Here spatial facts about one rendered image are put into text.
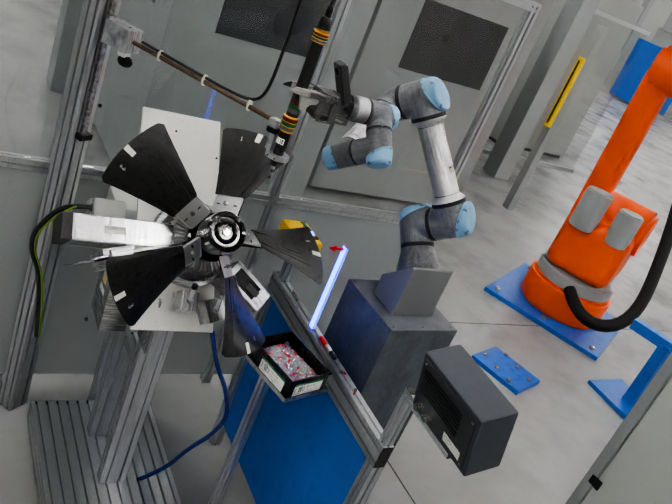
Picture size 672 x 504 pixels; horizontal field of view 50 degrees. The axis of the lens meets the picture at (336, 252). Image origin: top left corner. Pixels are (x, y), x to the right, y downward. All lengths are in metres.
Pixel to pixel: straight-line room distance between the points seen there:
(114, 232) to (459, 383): 1.03
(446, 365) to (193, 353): 1.71
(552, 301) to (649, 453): 2.53
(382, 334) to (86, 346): 1.33
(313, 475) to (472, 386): 0.84
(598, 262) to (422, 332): 3.23
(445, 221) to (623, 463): 1.44
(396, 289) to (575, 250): 3.26
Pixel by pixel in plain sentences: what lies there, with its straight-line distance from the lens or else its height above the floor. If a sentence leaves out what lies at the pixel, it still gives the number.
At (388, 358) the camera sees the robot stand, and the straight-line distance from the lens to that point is 2.46.
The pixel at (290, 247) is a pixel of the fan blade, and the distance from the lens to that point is 2.20.
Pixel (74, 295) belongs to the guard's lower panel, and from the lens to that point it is 3.01.
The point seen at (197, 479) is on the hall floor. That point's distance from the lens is 3.03.
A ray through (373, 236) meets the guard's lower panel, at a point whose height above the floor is 0.88.
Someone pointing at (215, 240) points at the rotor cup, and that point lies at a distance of 2.04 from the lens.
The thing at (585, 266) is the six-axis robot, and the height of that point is 0.50.
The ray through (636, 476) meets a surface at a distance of 3.34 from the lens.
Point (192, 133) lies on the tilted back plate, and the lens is 2.39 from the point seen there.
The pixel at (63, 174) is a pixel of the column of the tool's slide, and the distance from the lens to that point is 2.54.
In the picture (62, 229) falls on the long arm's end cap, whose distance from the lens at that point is 2.08.
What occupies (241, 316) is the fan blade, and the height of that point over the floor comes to 1.01.
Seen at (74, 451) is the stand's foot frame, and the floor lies 0.08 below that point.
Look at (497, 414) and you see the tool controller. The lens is 1.77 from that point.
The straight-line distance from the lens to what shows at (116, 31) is 2.32.
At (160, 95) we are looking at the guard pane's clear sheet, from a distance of 2.67.
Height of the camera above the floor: 2.12
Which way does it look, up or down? 24 degrees down
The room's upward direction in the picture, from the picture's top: 23 degrees clockwise
